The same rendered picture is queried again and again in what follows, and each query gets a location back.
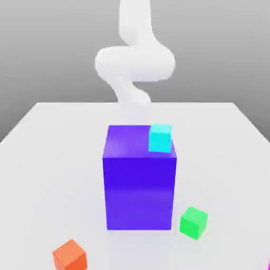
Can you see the small orange cube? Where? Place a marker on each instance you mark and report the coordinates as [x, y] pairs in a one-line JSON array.
[[70, 256]]

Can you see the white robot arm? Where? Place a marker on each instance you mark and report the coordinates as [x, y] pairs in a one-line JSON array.
[[135, 63]]

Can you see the small green cube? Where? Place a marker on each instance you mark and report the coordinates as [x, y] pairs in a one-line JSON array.
[[193, 223]]

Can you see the small cyan cube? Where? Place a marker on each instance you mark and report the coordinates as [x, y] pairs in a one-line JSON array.
[[159, 140]]

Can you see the large purple box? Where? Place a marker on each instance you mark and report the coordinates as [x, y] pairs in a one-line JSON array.
[[139, 189]]

